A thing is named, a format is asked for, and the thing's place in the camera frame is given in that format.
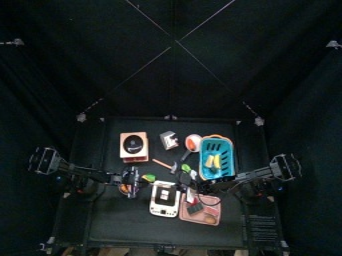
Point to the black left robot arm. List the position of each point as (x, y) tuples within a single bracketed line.
[(85, 171)]

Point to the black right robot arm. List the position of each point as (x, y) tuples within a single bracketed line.
[(261, 173)]

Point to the black sushi roll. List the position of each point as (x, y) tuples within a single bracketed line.
[(194, 208)]

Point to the green and yellow toy fruit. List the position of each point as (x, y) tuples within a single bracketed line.
[(149, 177)]

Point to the orange toy food piece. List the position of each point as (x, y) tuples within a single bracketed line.
[(125, 189)]

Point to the wooden toy hammer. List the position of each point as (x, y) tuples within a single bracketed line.
[(166, 165)]

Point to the red toy food slice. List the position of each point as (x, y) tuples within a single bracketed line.
[(213, 210)]

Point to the white toy cash register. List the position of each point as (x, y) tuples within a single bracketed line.
[(165, 199)]

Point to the yellow toy food piece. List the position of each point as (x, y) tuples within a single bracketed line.
[(209, 161), (218, 161)]

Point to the pink cutting board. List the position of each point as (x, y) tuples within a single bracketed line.
[(202, 215)]

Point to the teal plastic basket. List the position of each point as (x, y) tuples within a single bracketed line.
[(217, 156)]

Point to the pink toy stove black burner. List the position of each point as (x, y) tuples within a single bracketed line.
[(134, 146)]

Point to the brown toy food piece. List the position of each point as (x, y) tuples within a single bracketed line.
[(210, 219)]

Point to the toy frying pan orange inside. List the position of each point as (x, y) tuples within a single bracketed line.
[(193, 143)]

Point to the small grey toy appliance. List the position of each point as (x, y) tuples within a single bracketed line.
[(169, 140)]

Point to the white printed label sticker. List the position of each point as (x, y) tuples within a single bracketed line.
[(262, 230)]

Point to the grey metal frame bracket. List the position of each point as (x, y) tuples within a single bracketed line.
[(170, 117), (260, 121), (81, 117)]

